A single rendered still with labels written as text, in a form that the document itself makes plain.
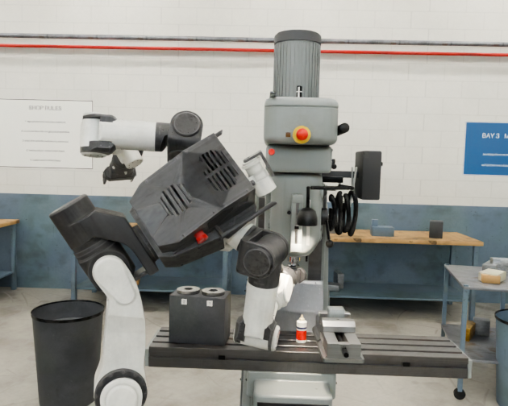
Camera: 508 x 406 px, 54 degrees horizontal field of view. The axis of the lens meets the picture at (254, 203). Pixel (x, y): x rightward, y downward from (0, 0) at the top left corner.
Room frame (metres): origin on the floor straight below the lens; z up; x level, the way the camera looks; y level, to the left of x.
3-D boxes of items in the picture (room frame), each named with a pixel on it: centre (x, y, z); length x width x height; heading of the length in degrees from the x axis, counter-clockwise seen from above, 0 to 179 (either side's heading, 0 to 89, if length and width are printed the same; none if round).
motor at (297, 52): (2.17, -0.17, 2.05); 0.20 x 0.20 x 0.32
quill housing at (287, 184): (1.92, -0.16, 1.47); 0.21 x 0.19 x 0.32; 88
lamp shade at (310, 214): (1.73, -0.19, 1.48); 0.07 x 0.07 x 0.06
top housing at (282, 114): (1.93, -0.16, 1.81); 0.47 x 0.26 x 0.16; 178
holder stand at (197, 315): (1.91, 0.20, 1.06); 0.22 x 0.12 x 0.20; 82
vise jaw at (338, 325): (1.86, -0.33, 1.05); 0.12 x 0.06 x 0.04; 90
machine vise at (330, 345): (1.88, -0.33, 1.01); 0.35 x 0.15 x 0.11; 0
